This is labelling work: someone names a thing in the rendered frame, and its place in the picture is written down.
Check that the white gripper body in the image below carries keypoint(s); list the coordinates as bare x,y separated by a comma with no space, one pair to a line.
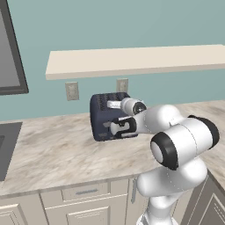
114,104

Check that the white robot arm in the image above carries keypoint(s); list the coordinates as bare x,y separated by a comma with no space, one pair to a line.
187,137

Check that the dark blue toaster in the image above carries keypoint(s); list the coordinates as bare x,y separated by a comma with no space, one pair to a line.
98,120

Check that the beige drawer front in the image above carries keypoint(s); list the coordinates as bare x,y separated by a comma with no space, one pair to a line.
85,192

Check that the beige cupboard door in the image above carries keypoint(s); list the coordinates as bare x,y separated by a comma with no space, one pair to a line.
14,212
137,209
88,214
208,205

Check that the dark grey hob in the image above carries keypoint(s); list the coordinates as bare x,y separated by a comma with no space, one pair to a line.
8,146

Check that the beige wall outlet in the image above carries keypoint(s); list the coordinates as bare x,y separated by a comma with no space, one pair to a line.
122,85
72,91

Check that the cream wall shelf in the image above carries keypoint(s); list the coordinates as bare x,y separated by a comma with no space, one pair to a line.
129,61

